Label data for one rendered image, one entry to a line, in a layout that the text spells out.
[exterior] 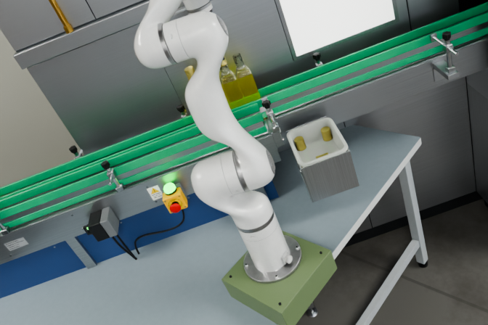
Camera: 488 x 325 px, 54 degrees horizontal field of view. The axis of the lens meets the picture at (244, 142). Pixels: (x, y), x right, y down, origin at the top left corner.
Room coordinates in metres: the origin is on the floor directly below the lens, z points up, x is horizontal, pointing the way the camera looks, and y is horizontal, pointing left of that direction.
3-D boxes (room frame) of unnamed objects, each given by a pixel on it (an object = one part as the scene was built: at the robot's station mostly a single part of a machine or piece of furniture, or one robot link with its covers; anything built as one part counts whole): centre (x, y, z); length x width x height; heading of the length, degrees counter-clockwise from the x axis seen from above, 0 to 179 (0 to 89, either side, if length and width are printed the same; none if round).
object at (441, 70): (1.40, -0.76, 1.07); 0.17 x 0.05 x 0.23; 176
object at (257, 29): (1.70, -0.28, 1.32); 0.90 x 0.03 x 0.34; 86
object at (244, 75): (1.58, -0.09, 1.16); 0.06 x 0.06 x 0.21; 87
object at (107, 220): (1.43, 0.59, 0.96); 0.08 x 0.08 x 0.08; 86
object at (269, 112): (1.45, -0.12, 1.12); 0.17 x 0.03 x 0.12; 176
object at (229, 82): (1.58, -0.04, 1.16); 0.06 x 0.06 x 0.21; 86
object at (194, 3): (1.58, -0.04, 1.59); 0.09 x 0.08 x 0.13; 80
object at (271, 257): (1.07, 0.06, 0.93); 0.19 x 0.19 x 0.18
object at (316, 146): (1.34, -0.23, 0.97); 0.22 x 0.17 x 0.09; 176
